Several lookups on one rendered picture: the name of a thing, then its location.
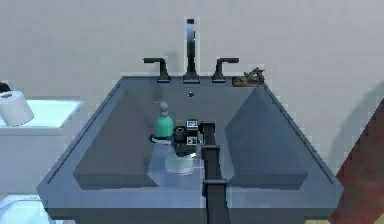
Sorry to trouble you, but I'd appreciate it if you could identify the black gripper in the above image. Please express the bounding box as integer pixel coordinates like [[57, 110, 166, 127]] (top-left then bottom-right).
[[148, 125, 197, 158]]

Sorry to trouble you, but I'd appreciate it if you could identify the green pump dispenser bottle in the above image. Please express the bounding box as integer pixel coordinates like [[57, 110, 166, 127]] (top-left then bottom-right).
[[153, 101, 175, 143]]

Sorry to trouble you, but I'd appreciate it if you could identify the grey blue sink basin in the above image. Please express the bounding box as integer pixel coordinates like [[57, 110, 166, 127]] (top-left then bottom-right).
[[36, 75, 345, 224]]

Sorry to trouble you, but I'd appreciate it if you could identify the black faucet spout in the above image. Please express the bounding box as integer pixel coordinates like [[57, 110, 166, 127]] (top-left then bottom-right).
[[182, 18, 201, 85]]

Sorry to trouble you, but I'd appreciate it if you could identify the brown soap dish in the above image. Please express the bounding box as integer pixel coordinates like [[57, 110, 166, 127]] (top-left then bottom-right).
[[231, 67, 266, 88]]

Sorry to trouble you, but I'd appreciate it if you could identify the white toilet paper roll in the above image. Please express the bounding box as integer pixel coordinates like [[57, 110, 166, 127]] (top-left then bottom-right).
[[0, 90, 35, 128]]

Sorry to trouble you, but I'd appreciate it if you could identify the reddish brown wooden door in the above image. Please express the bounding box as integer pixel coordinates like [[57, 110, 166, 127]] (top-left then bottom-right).
[[327, 99, 384, 224]]

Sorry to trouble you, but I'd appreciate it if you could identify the black faucet handle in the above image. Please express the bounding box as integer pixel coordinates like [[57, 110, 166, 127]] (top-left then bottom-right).
[[142, 57, 172, 84], [211, 57, 240, 84]]

